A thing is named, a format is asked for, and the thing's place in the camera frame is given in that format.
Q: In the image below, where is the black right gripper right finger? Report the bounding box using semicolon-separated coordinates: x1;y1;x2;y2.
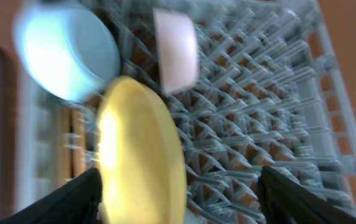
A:
257;166;356;224

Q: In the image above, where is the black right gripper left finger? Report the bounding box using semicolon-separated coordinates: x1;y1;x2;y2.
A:
0;167;103;224

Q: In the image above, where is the yellow plate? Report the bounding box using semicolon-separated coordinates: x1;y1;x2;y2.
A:
96;77;187;223

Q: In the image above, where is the light blue bowl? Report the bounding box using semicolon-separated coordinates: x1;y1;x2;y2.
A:
13;1;121;103

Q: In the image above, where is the grey plastic dishwasher rack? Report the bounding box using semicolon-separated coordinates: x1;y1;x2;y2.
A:
23;1;356;223

